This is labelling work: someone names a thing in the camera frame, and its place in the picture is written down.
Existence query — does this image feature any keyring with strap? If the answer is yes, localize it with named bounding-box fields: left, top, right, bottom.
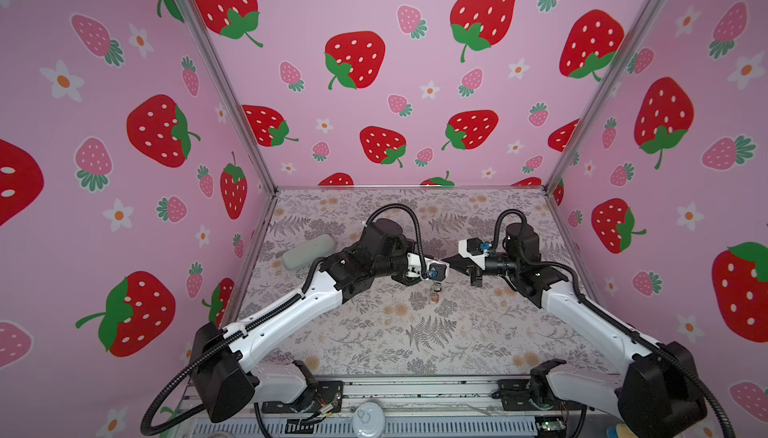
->
left=429, top=281, right=443, bottom=304

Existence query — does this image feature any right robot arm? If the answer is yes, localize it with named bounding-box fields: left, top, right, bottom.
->
left=446, top=209, right=735, bottom=437

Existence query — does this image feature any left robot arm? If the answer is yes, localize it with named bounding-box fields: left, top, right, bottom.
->
left=140, top=205, right=450, bottom=437

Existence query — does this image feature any grey-green oblong object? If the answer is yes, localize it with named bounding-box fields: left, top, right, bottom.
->
left=281, top=234, right=336, bottom=271

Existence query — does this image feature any white round knob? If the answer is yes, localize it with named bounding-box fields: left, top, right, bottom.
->
left=352, top=402, right=386, bottom=438

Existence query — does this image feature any aluminium front rail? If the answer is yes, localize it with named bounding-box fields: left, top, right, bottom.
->
left=177, top=374, right=625, bottom=418

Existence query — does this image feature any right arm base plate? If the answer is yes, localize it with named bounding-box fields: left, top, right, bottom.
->
left=491, top=378, right=582, bottom=412

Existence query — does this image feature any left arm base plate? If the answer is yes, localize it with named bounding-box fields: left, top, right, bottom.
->
left=260, top=380, right=345, bottom=414

